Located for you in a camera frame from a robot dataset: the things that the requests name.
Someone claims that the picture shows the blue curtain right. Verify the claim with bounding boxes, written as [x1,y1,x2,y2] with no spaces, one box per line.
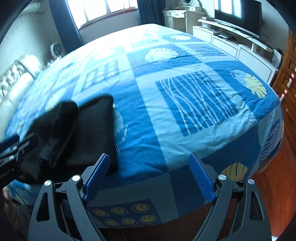
[137,0,166,26]

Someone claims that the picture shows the wooden drawer cabinet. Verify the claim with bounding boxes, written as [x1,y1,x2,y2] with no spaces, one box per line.
[273,30,296,153]

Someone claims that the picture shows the blue curtain left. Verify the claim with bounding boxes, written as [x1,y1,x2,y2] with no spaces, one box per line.
[49,0,84,54]

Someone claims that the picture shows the blue curtain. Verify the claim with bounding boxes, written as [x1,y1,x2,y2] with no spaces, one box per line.
[137,0,166,26]
[49,0,84,54]

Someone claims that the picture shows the left hand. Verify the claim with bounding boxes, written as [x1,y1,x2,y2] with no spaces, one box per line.
[1,187,13,209]

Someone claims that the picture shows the black flat television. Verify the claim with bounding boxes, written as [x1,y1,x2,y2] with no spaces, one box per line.
[214,0,262,38]

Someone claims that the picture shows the cream tufted leather headboard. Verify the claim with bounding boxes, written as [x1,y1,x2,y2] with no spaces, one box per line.
[0,55,42,140]

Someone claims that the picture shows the white dressing table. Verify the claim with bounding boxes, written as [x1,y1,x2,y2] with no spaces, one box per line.
[163,6,206,35]

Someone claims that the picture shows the window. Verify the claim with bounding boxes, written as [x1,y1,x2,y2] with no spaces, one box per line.
[67,0,138,30]

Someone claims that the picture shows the white desk fan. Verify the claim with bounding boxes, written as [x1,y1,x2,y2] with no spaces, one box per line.
[50,42,64,60]

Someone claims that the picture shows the black pants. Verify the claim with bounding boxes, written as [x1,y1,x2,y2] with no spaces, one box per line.
[17,94,118,184]

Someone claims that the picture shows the white tv cabinet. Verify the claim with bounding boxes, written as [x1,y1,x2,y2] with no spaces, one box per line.
[193,19,278,85]

